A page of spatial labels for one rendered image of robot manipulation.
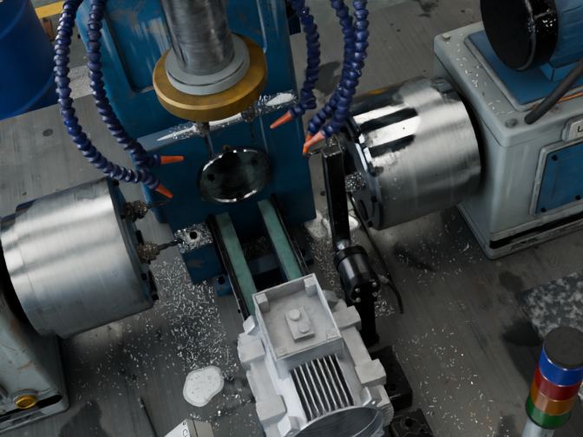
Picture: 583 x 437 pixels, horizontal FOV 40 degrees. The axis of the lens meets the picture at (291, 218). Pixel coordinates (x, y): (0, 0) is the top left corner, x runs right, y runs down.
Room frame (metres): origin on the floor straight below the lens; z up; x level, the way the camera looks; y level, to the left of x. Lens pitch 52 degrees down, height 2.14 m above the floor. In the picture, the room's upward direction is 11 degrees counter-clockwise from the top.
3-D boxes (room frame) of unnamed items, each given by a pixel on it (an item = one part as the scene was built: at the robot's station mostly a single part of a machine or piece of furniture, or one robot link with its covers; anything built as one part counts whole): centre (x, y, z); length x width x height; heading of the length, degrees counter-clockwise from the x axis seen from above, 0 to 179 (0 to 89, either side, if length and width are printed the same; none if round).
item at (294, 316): (0.61, 0.02, 1.11); 0.12 x 0.11 x 0.07; 10
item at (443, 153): (0.98, -0.25, 1.04); 0.41 x 0.25 x 0.25; 100
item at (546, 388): (0.45, -0.31, 1.14); 0.06 x 0.06 x 0.04
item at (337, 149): (0.82, -0.08, 1.12); 0.04 x 0.03 x 0.26; 10
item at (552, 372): (0.45, -0.31, 1.19); 0.06 x 0.06 x 0.04
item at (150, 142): (1.08, 0.10, 0.97); 0.30 x 0.11 x 0.34; 100
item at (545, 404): (0.45, -0.31, 1.10); 0.06 x 0.06 x 0.04
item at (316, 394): (0.57, 0.01, 1.02); 0.20 x 0.19 x 0.19; 10
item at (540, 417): (0.45, -0.31, 1.05); 0.06 x 0.06 x 0.04
